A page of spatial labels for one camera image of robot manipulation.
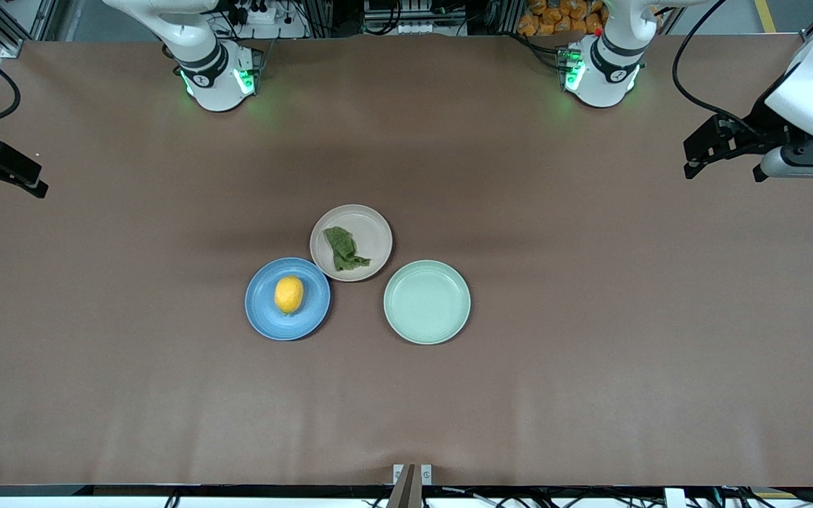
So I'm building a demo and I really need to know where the yellow lemon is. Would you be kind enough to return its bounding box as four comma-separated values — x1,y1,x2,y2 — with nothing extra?
274,275,305,315

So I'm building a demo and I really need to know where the green lettuce leaf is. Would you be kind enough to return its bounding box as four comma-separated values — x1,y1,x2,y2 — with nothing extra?
323,226,371,273

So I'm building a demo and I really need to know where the bag of oranges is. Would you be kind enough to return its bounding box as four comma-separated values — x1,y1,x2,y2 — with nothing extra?
517,0,608,37

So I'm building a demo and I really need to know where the white power strip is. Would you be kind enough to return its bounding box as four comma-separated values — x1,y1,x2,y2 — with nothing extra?
227,0,280,25

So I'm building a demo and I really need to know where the blue plate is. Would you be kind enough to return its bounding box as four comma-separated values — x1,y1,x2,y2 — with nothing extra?
245,257,332,341

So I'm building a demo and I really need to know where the light green plate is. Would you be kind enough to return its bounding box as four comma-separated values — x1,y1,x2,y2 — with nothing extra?
383,260,471,346

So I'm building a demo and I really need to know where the white electronics rack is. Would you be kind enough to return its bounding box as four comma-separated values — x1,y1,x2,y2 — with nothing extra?
361,0,471,36

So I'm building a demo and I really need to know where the beige plate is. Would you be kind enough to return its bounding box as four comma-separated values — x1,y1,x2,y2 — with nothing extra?
309,204,394,283

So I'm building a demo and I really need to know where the white table edge bracket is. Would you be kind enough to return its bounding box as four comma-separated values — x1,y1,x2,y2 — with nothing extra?
392,464,433,486

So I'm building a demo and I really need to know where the brown post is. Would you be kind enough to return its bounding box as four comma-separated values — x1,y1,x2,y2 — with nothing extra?
387,464,423,508

